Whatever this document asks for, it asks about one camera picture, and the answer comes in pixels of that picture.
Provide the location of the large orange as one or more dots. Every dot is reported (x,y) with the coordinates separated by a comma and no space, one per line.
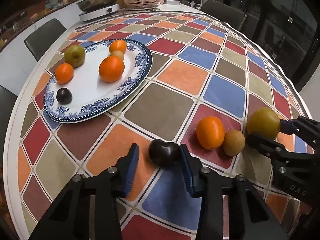
(111,69)

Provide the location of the dark plum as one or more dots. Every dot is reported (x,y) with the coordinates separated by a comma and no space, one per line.
(64,96)
(164,154)

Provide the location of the pink woven basket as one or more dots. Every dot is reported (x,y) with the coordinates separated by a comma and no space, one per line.
(139,4)

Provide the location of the colourful checkered tablecloth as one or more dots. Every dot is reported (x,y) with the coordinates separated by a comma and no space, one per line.
(199,68)

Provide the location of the blue white porcelain plate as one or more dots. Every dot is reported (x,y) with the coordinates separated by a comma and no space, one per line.
(91,96)

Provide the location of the oval orange tangerine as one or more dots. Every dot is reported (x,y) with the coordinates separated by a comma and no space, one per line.
(210,132)

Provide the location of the small brown kiwi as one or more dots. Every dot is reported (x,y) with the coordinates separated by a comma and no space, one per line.
(118,53)

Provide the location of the medium orange tangerine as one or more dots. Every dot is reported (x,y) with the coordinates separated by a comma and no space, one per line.
(64,73)

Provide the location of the grey chair far left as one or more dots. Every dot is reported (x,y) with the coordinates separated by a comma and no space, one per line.
(43,37)

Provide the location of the steel pot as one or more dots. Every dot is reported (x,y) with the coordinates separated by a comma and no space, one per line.
(92,5)

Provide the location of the white induction cooker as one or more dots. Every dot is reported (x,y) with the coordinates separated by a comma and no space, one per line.
(88,16)

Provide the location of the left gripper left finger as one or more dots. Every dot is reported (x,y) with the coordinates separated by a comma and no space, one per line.
(68,215)

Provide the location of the grey chair right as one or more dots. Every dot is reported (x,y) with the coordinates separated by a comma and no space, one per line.
(234,17)

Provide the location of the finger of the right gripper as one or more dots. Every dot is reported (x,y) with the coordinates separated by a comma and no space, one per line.
(303,127)
(268,148)

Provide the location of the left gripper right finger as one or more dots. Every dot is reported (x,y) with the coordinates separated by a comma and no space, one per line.
(249,215)

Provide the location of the grey chair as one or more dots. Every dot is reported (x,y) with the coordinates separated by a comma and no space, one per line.
(43,37)
(234,17)
(7,101)

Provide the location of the small orange tangerine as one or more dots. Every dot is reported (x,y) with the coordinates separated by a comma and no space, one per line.
(118,45)

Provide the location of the yellow green pear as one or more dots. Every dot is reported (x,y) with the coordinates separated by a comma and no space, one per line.
(265,123)

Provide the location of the grey chair near left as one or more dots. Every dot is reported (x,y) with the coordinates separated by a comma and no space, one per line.
(7,101)

